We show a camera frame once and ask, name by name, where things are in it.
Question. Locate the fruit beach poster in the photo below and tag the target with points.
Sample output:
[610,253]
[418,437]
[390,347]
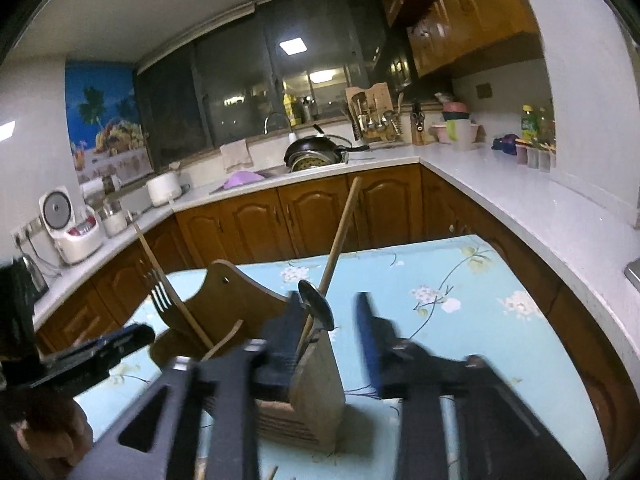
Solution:
[103,122]

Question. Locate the steel electric kettle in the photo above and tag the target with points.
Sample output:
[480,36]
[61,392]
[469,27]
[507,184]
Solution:
[36,285]

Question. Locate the white round pot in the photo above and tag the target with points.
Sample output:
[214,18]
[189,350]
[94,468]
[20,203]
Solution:
[164,188]

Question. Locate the large steel fork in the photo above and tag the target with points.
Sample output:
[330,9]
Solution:
[165,308]

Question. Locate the beige hanging towel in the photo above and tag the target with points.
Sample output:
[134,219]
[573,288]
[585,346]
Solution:
[235,156]

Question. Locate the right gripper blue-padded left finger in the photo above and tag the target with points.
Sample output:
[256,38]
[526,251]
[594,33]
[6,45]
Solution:
[156,435]

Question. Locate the long wooden stick left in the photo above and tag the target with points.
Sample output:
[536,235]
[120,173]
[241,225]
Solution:
[175,299]

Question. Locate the long wooden stick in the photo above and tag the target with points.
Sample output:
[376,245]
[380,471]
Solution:
[340,235]
[175,299]

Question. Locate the wooden utensil holder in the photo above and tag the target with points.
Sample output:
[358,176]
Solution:
[299,403]

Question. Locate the pink cup stack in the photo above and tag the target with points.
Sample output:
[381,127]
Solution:
[456,128]

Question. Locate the spice jar set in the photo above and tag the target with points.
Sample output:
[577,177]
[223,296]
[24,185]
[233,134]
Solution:
[539,156]

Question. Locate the sink faucet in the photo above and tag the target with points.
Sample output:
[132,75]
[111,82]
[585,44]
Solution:
[276,121]

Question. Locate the white rice cooker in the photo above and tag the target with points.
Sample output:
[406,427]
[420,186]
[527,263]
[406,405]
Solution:
[75,239]

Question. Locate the yellow dish soap bottle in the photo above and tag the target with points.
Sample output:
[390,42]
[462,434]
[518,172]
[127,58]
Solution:
[291,109]

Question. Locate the green drink bottle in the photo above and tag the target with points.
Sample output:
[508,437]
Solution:
[529,125]

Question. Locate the long wooden stick right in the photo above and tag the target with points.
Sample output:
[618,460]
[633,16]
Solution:
[340,235]

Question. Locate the black wok pan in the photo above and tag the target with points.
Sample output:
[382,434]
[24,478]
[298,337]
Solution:
[318,150]

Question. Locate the small steel lidded pot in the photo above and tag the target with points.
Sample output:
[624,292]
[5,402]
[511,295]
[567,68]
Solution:
[113,217]

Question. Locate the left human hand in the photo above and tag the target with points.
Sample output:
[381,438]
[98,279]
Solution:
[59,439]

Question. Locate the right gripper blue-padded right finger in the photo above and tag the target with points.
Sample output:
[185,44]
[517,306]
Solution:
[499,436]

